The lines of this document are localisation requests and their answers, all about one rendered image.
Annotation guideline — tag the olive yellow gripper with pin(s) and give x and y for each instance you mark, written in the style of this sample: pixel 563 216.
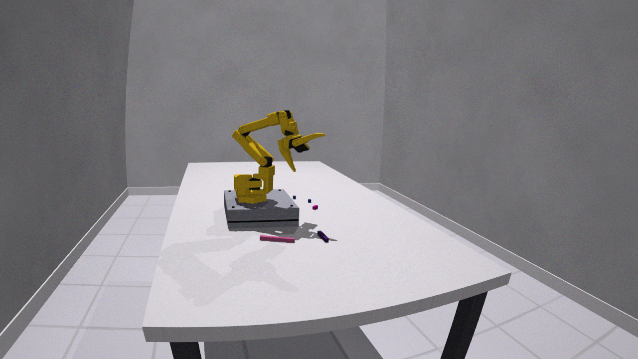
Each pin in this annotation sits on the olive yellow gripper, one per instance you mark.
pixel 296 142

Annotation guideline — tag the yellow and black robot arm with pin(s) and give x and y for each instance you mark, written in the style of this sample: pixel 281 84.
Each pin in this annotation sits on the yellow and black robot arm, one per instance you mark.
pixel 248 186

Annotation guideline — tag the dark purple rod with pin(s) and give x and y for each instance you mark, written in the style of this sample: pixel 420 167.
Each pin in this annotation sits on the dark purple rod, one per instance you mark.
pixel 323 236

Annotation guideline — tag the pink flat bar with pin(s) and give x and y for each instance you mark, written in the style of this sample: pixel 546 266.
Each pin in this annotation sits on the pink flat bar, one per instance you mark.
pixel 276 238

